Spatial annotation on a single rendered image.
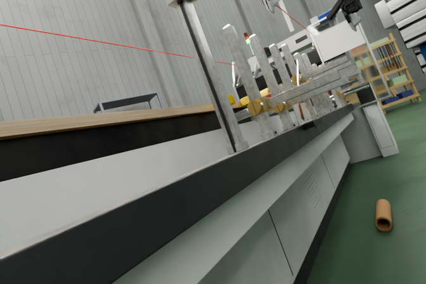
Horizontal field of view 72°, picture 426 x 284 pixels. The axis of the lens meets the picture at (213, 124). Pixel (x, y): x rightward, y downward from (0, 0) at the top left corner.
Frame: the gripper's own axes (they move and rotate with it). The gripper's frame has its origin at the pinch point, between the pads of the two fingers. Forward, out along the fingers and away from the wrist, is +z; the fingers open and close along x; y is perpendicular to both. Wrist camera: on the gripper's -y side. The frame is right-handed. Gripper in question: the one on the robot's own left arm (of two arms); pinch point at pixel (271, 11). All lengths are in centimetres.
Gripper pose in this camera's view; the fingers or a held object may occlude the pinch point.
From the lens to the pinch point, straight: 141.6
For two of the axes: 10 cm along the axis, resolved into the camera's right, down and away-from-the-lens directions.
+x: -0.2, 1.0, 9.9
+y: 9.4, -3.4, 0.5
